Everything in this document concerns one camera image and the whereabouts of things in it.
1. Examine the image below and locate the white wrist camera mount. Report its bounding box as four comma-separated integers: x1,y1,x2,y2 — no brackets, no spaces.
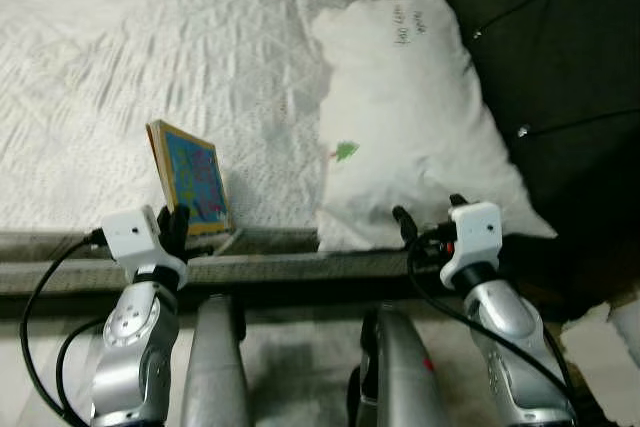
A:
440,202,503,290
100,207,189,288

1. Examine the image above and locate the black tufted headboard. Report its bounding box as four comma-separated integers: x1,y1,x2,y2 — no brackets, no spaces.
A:
378,0,640,323

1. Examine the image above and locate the grey right robot leg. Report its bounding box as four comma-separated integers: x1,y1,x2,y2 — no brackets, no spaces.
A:
347,304,451,427

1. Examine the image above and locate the white pillow with green tree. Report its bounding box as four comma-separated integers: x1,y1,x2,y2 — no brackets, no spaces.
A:
310,0,558,253

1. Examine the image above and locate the grey robot leg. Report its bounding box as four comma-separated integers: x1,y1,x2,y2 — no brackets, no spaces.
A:
180,294,251,427
347,304,451,427

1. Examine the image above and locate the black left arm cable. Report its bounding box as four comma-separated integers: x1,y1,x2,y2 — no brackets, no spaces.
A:
18,235,106,427
54,317,106,423

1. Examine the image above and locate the colourful children's picture book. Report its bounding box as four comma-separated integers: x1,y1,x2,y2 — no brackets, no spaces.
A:
146,119,233,238

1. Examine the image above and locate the grey bed base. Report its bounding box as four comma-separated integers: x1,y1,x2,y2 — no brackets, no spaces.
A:
0,252,501,326

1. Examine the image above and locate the grey left robot leg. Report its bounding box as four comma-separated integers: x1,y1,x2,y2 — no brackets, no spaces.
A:
180,294,251,427

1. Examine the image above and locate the white quilted mattress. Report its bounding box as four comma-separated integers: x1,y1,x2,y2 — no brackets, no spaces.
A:
0,0,521,293

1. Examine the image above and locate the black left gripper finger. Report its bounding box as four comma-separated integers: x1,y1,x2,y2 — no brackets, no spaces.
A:
158,204,191,263

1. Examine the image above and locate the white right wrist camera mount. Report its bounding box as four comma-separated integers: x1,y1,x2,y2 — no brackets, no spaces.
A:
440,202,503,290

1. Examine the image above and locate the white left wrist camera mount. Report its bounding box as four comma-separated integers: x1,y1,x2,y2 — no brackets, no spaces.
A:
100,207,189,288

